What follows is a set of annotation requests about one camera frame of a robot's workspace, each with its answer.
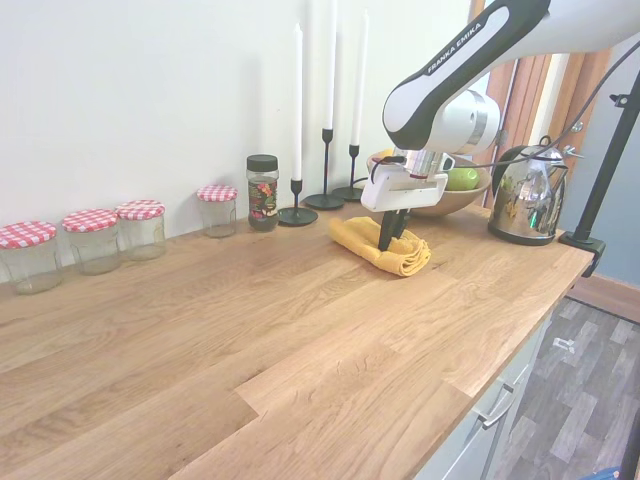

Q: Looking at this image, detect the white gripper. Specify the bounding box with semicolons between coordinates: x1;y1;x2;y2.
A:
360;163;448;252

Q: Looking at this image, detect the yellow cloth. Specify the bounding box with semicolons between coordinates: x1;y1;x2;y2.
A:
328;215;432;278

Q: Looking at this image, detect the black candle holder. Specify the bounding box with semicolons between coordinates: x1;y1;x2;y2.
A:
303;128;346;211
331;143;372;203
277;177;319;227

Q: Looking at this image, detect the wooden fruit bowl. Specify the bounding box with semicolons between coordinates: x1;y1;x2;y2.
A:
366;151;494;218

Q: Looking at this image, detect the green apple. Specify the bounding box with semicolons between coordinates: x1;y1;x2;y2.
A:
444;167;480;192

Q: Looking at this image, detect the shiny steel kettle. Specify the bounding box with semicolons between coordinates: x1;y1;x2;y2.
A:
487;134;571;247

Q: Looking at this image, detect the coffee jar black lid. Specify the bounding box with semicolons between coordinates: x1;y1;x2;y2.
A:
245;154;280;233

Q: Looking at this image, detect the white taper candle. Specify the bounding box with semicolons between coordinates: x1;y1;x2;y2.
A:
292;22;305;181
323;0;338;131
350;9;370;147

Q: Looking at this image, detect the glass jar red checked lid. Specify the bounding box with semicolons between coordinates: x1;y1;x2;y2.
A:
0;220;65;295
62;208;122;276
196;184;239;239
115;199;168;262

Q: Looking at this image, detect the wooden skirting board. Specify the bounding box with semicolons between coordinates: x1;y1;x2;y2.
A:
569;273;640;324

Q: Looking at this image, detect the pale grey base cabinet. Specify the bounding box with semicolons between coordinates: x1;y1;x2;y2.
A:
414;309;554;480

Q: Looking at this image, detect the black tripod leg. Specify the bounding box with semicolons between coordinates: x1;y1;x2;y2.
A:
618;404;640;480

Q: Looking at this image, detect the silver drawer handle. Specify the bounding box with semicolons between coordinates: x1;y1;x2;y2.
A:
476;382;515;429

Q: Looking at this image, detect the black clamp camera stand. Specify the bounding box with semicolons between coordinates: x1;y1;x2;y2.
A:
558;69;640;279

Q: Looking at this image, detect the long black cable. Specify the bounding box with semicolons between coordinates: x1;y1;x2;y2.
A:
472;42;640;169

